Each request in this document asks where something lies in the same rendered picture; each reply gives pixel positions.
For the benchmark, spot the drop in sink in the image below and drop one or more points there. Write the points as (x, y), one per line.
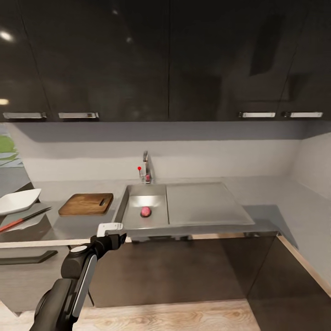
(178, 204)

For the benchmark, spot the bowl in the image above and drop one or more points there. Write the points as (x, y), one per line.
(18, 201)

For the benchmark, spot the cutting board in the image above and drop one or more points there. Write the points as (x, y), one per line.
(87, 204)

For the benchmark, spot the vidalia onion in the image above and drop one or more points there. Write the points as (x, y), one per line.
(145, 211)

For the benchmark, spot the parer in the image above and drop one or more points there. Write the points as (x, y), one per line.
(12, 224)

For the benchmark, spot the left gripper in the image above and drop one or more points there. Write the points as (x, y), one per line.
(110, 242)

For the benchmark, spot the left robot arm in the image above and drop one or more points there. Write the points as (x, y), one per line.
(61, 306)

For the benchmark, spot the fixed window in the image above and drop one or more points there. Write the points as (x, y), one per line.
(13, 174)

